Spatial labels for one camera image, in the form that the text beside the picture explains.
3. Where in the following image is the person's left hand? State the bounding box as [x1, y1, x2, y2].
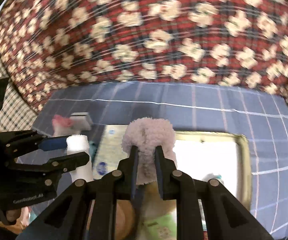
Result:
[6, 209, 22, 224]

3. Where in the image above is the lilac fluffy cloth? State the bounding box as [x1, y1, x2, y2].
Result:
[122, 117, 178, 185]

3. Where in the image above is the yellow patterned tissue pack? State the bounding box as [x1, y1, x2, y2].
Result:
[94, 126, 134, 180]

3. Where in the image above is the round gold tin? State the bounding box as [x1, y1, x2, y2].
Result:
[116, 182, 178, 238]

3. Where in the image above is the pink-trimmed white towel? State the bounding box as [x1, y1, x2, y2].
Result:
[66, 134, 94, 181]
[52, 114, 74, 137]

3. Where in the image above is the white foam liner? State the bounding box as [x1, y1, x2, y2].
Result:
[176, 140, 241, 195]

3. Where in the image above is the red plaid bear-print blanket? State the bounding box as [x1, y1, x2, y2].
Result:
[0, 0, 288, 110]

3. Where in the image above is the white sponge with black stripe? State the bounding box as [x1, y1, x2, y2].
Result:
[70, 112, 94, 131]

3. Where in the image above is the teal cloth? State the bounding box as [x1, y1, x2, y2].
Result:
[88, 140, 98, 158]

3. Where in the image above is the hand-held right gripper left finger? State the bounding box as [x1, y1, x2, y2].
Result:
[17, 145, 141, 240]

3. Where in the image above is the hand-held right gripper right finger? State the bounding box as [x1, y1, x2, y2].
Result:
[154, 145, 275, 240]

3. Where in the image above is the green and white checked cloth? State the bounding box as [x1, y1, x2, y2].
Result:
[0, 39, 43, 132]

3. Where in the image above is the blue checked sheet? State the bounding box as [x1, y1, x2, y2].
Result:
[33, 81, 288, 240]

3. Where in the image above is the green tissue pack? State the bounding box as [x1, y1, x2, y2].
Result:
[144, 214, 178, 240]

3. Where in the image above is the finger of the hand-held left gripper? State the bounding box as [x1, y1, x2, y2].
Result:
[5, 151, 91, 175]
[0, 129, 69, 157]

